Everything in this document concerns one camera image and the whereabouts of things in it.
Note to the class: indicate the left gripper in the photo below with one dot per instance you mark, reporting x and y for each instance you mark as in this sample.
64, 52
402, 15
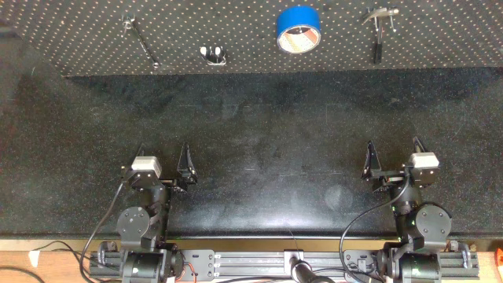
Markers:
173, 183

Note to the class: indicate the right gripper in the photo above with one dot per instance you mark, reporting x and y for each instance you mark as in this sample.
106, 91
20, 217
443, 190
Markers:
389, 177

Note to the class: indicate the hammer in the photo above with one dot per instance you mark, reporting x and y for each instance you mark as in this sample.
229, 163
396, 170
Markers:
378, 55

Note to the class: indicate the pliers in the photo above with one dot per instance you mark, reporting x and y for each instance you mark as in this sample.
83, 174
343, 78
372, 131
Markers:
204, 51

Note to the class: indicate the wrench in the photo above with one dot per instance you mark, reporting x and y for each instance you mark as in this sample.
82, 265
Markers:
141, 43

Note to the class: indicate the roll of blue tape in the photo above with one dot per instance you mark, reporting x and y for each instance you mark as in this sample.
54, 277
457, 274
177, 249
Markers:
291, 19

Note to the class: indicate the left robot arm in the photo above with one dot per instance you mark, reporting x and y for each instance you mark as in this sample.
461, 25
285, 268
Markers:
133, 226

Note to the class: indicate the black pegboard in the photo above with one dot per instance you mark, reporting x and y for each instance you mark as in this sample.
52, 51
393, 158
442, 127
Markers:
432, 39

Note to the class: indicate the orange object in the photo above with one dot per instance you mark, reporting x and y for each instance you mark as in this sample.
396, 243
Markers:
500, 261

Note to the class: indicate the white tape piece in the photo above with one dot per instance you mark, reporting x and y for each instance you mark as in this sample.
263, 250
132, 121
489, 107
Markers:
34, 258

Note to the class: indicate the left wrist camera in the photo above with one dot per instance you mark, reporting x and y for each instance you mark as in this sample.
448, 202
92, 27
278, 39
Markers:
146, 164

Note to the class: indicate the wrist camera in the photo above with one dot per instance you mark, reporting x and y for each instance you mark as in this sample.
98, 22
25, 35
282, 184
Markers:
423, 160
146, 164

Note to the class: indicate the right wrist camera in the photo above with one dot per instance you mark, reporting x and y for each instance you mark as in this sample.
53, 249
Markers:
423, 160

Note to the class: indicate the mounting rail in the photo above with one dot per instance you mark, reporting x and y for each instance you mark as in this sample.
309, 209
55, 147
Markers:
251, 265

